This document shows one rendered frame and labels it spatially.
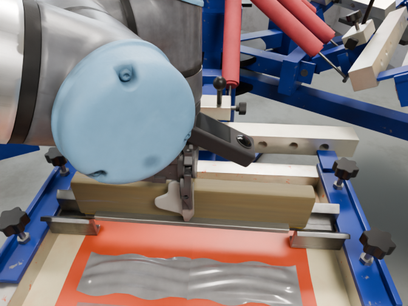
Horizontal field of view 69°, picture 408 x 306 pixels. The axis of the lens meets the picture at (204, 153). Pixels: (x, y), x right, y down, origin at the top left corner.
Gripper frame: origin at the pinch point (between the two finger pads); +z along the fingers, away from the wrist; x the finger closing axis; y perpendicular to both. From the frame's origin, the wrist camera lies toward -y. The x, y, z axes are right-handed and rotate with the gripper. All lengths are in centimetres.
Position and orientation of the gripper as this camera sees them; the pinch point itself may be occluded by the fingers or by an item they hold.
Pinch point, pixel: (192, 204)
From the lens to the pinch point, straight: 50.8
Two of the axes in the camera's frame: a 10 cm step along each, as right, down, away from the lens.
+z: 0.0, 7.7, 6.4
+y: -10.0, -0.5, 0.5
